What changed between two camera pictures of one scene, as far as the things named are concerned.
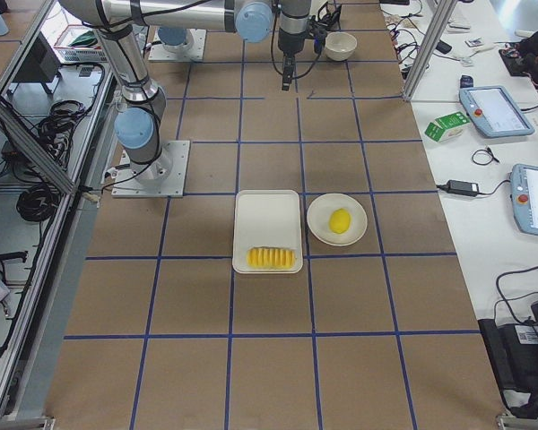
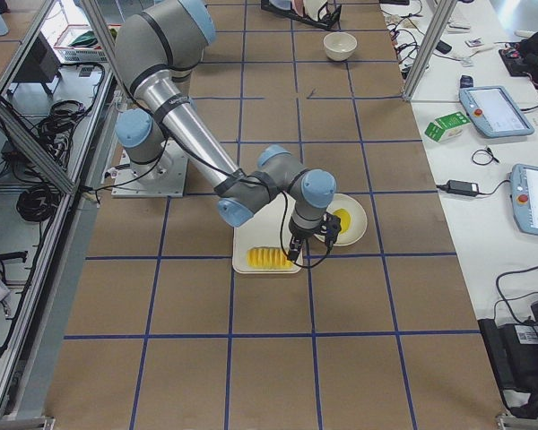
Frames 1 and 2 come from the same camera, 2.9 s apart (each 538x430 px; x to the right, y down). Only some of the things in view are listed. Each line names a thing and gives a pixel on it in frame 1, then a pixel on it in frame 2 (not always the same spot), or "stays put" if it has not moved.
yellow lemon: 340,220 stays put
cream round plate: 319,214 stays put
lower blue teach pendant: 533,192 stays put
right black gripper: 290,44 -> 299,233
